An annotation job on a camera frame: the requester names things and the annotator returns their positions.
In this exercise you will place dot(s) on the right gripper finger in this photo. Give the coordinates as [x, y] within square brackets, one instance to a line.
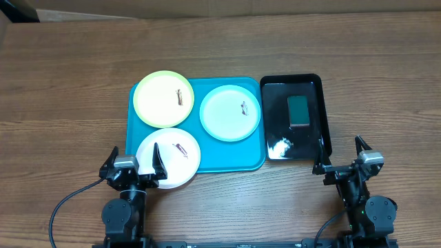
[322, 163]
[361, 145]

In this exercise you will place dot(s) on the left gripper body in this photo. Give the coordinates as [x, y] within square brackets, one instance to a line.
[147, 180]

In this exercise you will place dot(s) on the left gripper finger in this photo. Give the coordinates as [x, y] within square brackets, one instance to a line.
[109, 162]
[158, 165]

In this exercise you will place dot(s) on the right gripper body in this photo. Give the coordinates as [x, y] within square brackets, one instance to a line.
[343, 169]

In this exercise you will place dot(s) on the green scrubbing sponge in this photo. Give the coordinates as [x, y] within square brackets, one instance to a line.
[298, 111]

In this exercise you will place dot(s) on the light blue round plate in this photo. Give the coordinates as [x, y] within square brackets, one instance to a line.
[230, 113]

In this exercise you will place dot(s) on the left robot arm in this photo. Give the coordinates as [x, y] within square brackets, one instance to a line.
[124, 217]

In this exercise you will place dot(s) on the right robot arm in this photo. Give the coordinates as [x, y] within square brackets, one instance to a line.
[370, 218]

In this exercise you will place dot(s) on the black rectangular tray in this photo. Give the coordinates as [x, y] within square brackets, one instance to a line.
[293, 143]

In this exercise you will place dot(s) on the teal plastic serving tray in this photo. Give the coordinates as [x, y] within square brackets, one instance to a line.
[218, 156]

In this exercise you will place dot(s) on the white pink round plate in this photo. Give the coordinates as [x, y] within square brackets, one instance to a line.
[180, 153]

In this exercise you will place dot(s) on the yellow-green round plate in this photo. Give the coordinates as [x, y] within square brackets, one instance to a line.
[163, 99]

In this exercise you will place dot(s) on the dark object top-left corner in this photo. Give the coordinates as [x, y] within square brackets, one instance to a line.
[19, 11]

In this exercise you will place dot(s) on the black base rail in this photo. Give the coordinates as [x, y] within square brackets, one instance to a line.
[305, 243]

